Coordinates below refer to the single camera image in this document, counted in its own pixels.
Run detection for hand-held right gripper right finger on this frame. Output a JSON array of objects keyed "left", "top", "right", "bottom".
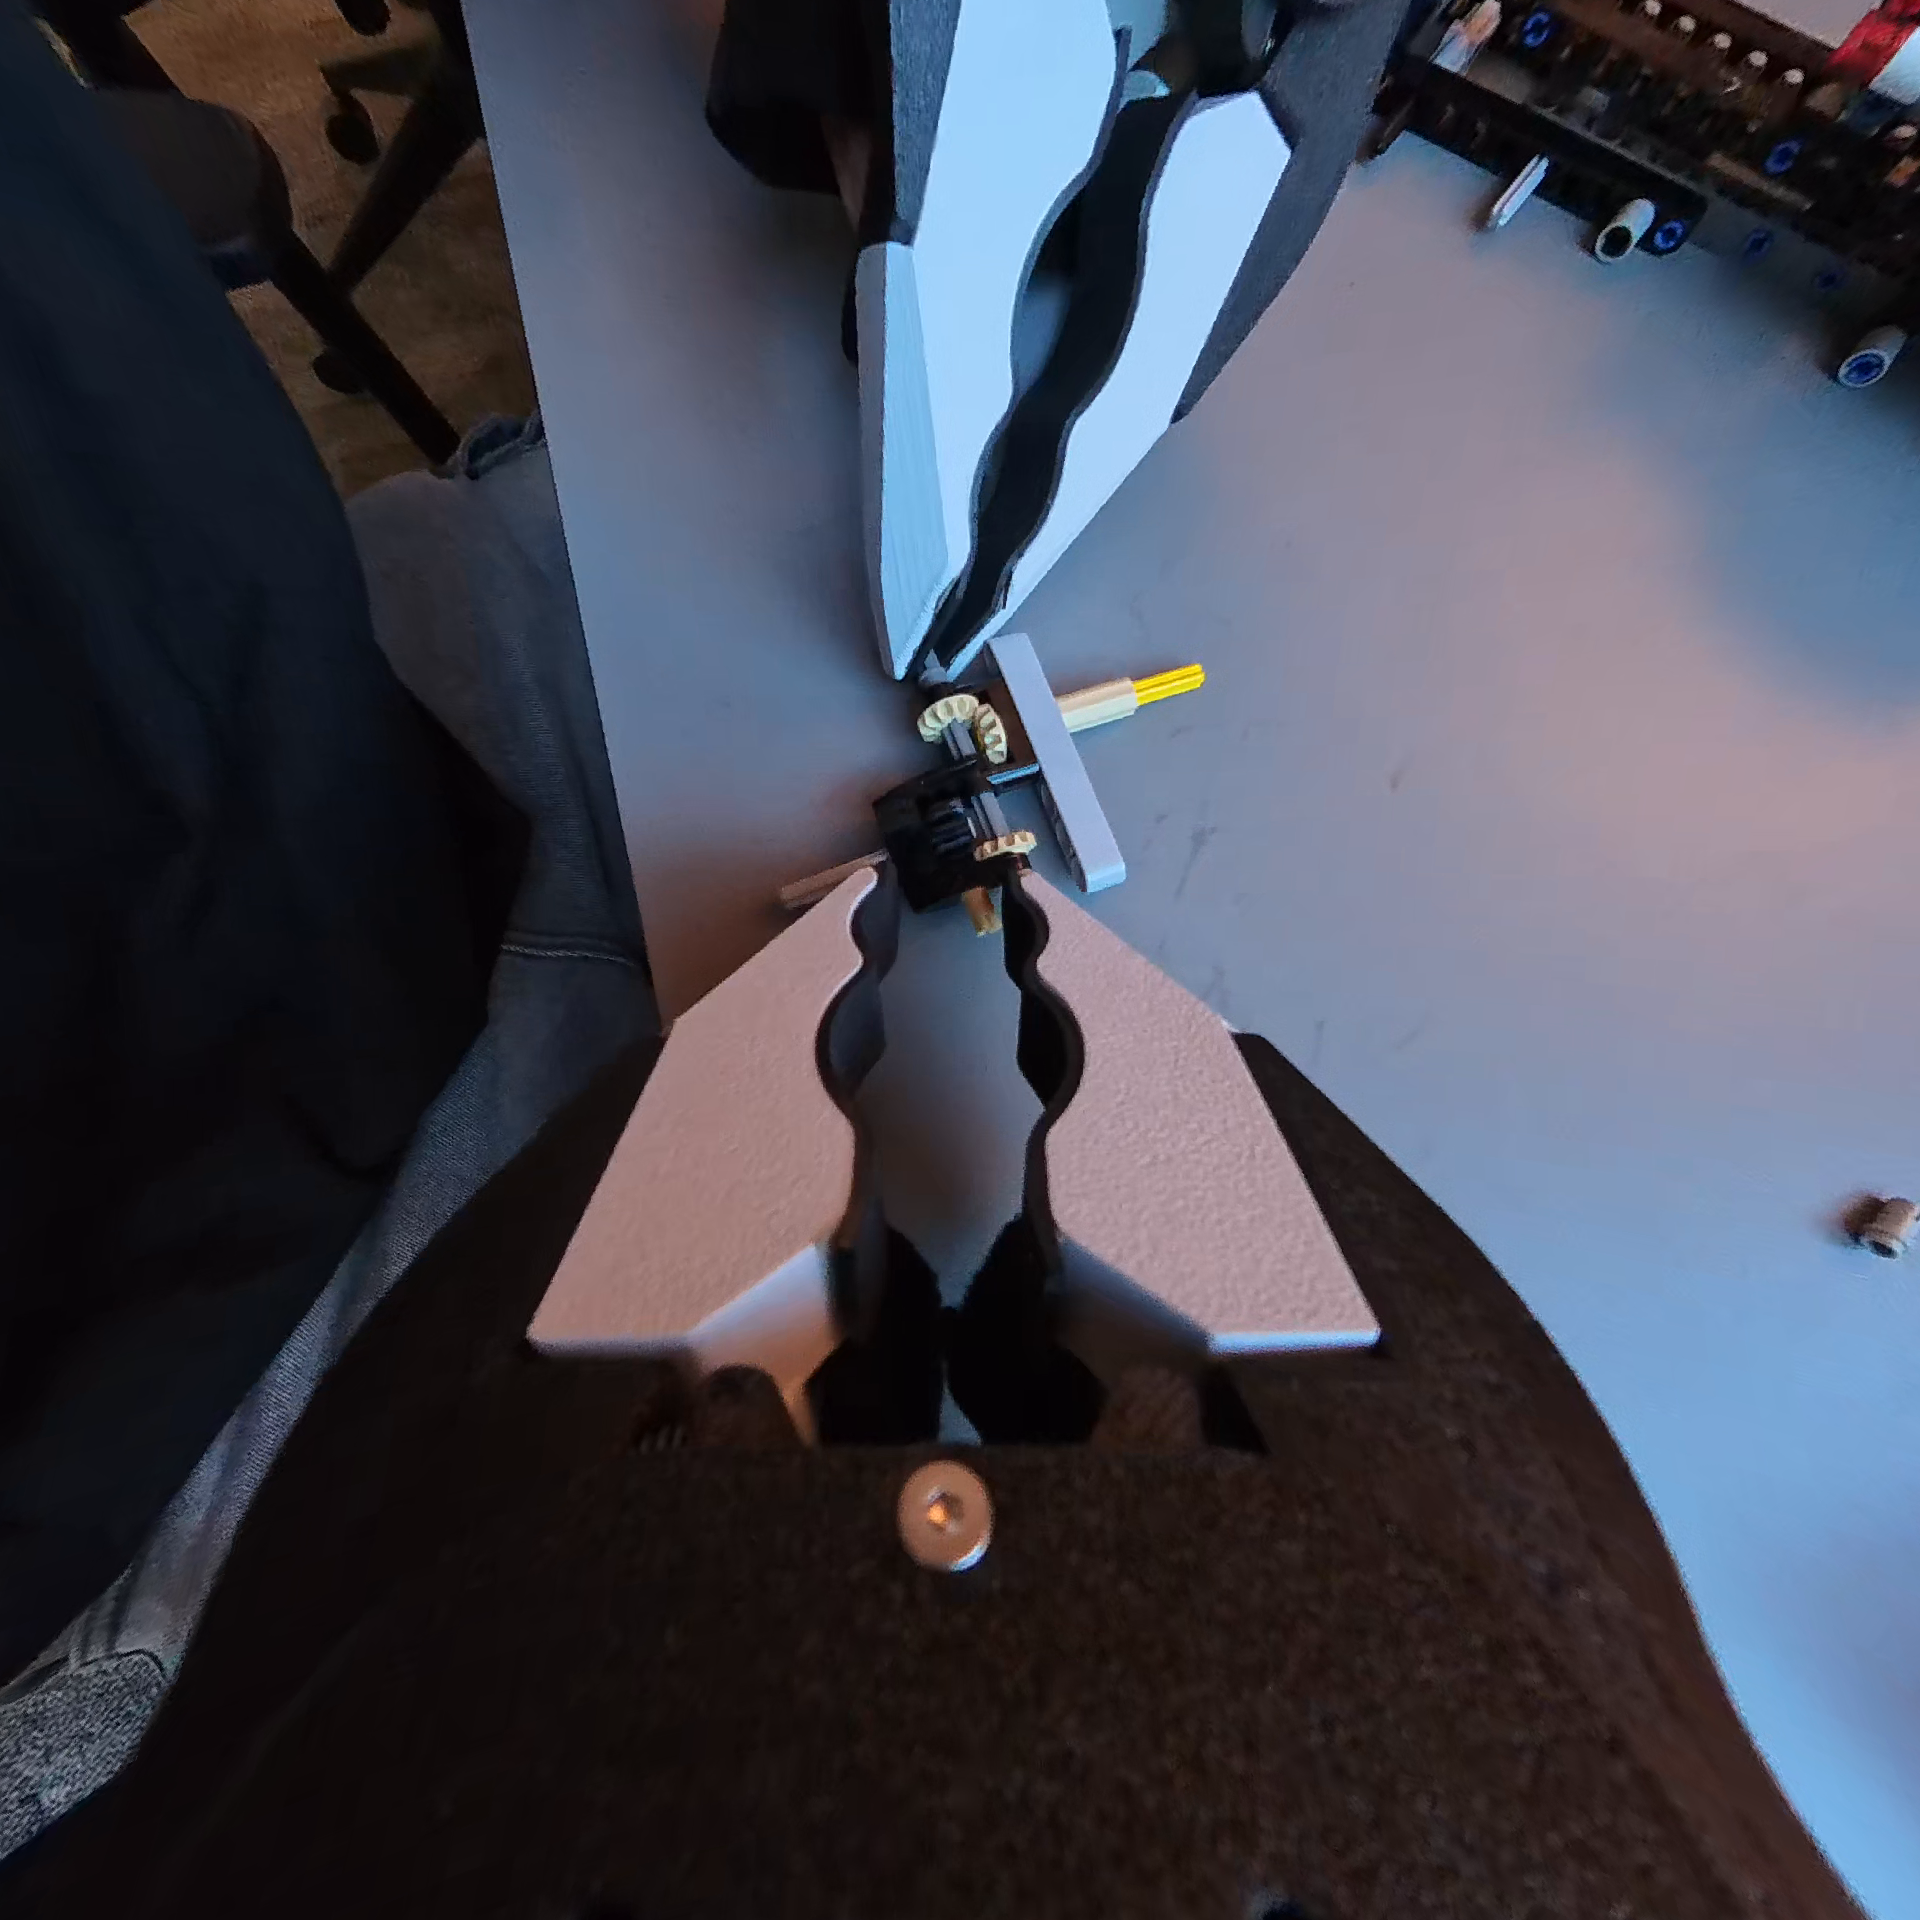
[{"left": 999, "top": 871, "right": 1385, "bottom": 1358}]

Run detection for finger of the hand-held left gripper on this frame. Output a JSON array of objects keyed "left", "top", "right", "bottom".
[
  {"left": 852, "top": 0, "right": 1134, "bottom": 688},
  {"left": 958, "top": 90, "right": 1300, "bottom": 654}
]

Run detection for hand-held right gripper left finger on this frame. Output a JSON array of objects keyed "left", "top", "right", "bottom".
[{"left": 525, "top": 866, "right": 904, "bottom": 1413}]

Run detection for small lego gear assembly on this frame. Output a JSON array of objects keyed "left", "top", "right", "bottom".
[{"left": 780, "top": 634, "right": 1206, "bottom": 939}]

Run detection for white lego truck model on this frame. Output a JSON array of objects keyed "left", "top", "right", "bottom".
[{"left": 1372, "top": 0, "right": 1920, "bottom": 394}]

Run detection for person's grey jeans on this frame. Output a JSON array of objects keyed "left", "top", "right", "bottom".
[{"left": 0, "top": 412, "right": 665, "bottom": 1824}]

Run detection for black chair base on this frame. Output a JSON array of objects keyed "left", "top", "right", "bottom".
[{"left": 45, "top": 0, "right": 488, "bottom": 471}]

